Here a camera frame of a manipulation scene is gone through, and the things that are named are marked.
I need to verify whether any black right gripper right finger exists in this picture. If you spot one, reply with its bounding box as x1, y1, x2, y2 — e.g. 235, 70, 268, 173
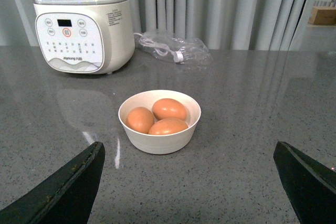
273, 141, 335, 223

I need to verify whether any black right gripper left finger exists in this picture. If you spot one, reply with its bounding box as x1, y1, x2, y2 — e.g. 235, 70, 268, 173
1, 142, 105, 223

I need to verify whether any brown egg left in bowl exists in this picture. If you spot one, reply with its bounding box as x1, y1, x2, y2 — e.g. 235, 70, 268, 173
125, 106, 154, 134

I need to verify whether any brown egg in bowl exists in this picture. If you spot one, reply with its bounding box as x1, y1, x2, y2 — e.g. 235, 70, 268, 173
125, 106, 154, 134
148, 118, 188, 135
152, 98, 187, 121

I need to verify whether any brown egg front in bowl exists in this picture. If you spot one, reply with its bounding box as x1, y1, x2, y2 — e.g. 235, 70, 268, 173
148, 118, 188, 135

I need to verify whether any brown egg back in bowl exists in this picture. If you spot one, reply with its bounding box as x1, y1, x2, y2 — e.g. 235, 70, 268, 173
152, 98, 187, 121

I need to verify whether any brown cardboard box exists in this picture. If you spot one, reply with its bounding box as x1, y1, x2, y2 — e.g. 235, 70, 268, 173
308, 6, 335, 25

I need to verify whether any white ceramic bowl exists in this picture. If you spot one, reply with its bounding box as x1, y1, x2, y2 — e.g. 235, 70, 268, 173
118, 90, 201, 155

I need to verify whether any white soy milk maker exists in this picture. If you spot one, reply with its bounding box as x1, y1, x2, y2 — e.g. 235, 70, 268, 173
34, 0, 135, 74

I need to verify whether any clear plastic bag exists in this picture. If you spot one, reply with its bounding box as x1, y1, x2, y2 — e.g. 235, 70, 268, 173
134, 29, 212, 66

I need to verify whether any grey curtain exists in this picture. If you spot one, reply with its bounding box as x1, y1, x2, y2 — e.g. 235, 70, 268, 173
0, 0, 324, 50

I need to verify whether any white power cable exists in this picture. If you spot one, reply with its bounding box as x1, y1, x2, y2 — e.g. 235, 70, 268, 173
133, 32, 184, 63

